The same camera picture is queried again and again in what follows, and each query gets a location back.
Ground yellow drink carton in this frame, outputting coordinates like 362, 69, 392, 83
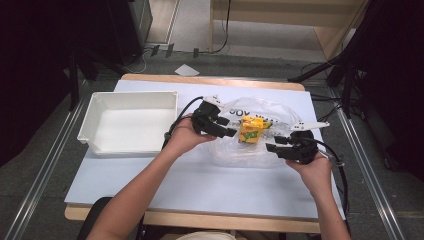
237, 115, 265, 145

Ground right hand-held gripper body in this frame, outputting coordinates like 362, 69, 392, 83
287, 120, 331, 165

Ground person's right hand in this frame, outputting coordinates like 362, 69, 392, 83
285, 153, 335, 199

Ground black floor cables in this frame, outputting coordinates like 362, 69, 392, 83
301, 61, 346, 124

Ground white table board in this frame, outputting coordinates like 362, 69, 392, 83
64, 79, 346, 223

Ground white floor cable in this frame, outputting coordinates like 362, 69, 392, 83
131, 48, 154, 75

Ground person's beige clothing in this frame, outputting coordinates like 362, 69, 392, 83
176, 231, 236, 240

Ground translucent plastic bag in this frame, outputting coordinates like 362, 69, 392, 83
209, 96, 304, 170

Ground aluminium floor rail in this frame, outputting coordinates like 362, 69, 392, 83
333, 106, 407, 240
2, 96, 90, 240

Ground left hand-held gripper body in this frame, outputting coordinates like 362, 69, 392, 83
191, 95, 224, 137

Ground black hanging cable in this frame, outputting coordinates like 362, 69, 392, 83
199, 0, 233, 55

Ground wooden shelf unit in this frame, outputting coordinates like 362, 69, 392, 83
209, 0, 371, 61

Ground white paper sheet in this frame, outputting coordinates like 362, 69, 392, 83
174, 63, 200, 78

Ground white plastic bin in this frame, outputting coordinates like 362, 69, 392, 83
77, 90, 179, 158

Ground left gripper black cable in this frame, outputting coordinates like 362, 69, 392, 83
162, 95, 205, 150

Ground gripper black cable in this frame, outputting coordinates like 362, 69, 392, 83
308, 137, 350, 219
162, 95, 205, 150

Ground black metal stand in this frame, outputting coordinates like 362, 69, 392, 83
288, 49, 366, 120
67, 49, 101, 113

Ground wooden table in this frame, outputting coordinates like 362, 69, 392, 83
64, 73, 322, 234

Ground dark cabinet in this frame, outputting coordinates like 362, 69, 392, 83
106, 0, 154, 66

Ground person's left hand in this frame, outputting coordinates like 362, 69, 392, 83
165, 113, 218, 158

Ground black chair armrest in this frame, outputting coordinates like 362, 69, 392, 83
76, 196, 114, 240

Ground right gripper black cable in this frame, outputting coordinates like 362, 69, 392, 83
308, 137, 350, 219

